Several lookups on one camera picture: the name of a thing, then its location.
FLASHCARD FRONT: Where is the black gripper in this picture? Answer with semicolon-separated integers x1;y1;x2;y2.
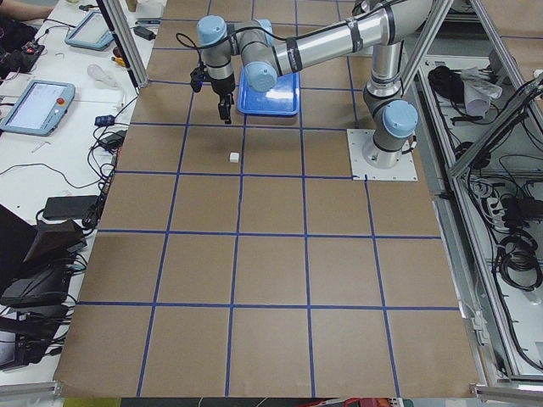
210;74;235;124

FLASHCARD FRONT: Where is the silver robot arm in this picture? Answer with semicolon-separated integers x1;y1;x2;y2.
190;1;432;170

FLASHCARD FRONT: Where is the blue plastic tray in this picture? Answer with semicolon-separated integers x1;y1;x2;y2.
237;71;300;117

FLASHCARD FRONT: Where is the teach pendant tablet far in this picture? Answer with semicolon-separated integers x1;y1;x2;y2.
64;11;114;51

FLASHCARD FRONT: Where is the teach pendant tablet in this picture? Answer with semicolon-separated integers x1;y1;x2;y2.
64;11;114;51
1;80;76;137

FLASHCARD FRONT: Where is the teach pendant tablet near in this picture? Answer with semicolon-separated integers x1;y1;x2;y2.
1;80;76;137

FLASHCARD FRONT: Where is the black braided cable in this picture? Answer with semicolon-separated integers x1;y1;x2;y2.
176;32;209;75

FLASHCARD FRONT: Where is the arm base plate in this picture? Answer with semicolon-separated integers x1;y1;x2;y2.
346;129;417;181

